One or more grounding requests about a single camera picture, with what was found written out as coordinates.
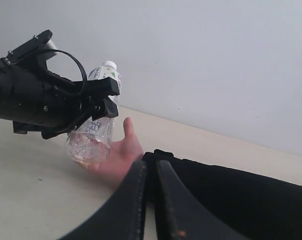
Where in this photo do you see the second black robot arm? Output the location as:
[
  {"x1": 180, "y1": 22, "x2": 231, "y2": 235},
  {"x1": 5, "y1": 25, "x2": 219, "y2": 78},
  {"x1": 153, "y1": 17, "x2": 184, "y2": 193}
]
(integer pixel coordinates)
[{"x1": 0, "y1": 53, "x2": 243, "y2": 240}]

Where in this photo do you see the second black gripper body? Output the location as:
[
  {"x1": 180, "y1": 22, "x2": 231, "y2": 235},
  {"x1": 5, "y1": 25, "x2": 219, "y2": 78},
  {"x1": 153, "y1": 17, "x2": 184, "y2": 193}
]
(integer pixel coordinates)
[{"x1": 12, "y1": 67, "x2": 88, "y2": 139}]

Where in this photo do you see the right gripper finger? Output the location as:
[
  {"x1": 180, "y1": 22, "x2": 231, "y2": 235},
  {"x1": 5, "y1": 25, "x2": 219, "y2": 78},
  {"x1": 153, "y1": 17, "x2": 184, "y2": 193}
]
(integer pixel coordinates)
[
  {"x1": 92, "y1": 98, "x2": 118, "y2": 119},
  {"x1": 74, "y1": 77, "x2": 120, "y2": 97}
]

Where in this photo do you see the person's open bare hand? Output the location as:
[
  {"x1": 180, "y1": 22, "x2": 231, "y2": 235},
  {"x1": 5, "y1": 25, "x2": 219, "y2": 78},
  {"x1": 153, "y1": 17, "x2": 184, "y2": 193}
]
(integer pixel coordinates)
[{"x1": 84, "y1": 117, "x2": 144, "y2": 189}]

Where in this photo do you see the clear bottle white-blue label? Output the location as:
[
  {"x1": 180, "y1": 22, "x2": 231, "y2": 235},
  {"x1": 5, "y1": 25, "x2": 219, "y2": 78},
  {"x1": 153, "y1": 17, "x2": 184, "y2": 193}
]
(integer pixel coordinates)
[{"x1": 66, "y1": 60, "x2": 122, "y2": 165}]

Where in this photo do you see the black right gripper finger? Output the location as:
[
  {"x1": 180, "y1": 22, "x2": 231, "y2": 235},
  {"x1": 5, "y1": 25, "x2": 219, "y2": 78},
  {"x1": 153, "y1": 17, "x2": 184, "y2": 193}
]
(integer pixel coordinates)
[
  {"x1": 156, "y1": 160, "x2": 246, "y2": 240},
  {"x1": 61, "y1": 161, "x2": 147, "y2": 240}
]

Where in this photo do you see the black-sleeved forearm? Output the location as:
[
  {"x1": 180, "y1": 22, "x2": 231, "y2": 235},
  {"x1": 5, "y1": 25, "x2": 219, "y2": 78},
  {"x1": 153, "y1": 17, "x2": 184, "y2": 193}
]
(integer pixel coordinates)
[{"x1": 142, "y1": 149, "x2": 302, "y2": 240}]

